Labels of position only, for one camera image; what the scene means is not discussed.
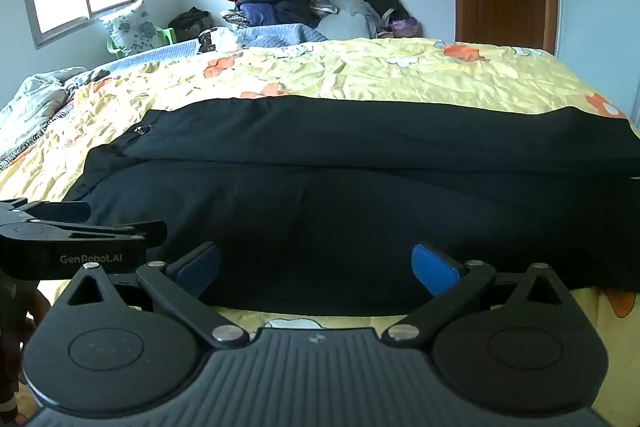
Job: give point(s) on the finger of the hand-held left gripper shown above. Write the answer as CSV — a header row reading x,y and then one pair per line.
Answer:
x,y
55,210
145,234

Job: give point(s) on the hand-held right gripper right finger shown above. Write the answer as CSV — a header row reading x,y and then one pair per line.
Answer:
x,y
434,268

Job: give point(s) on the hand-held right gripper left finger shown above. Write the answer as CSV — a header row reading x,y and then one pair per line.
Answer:
x,y
197,267

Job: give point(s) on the black pants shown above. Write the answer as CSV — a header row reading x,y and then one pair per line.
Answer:
x,y
325,187

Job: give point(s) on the white grey blanket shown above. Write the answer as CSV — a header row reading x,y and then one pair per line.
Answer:
x,y
30,102

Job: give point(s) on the yellow printed bedsheet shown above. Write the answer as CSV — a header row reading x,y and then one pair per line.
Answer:
x,y
400,72

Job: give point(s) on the floral pillow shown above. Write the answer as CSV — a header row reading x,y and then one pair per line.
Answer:
x,y
132,27

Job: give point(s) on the green plastic chair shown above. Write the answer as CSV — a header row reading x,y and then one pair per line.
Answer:
x,y
166,34

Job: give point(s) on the black and white cloth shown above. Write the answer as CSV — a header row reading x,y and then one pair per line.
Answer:
x,y
220,39

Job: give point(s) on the black bag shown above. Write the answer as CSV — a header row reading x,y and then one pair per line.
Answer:
x,y
192,23

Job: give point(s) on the purple bag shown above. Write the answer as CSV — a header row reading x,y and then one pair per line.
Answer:
x,y
405,28

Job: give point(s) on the blue quilt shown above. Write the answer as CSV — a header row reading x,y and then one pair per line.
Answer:
x,y
280,34

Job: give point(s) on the navy blue jacket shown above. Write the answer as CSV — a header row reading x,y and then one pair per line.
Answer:
x,y
272,9

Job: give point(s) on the grey cloth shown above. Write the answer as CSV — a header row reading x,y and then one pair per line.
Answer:
x,y
345,19

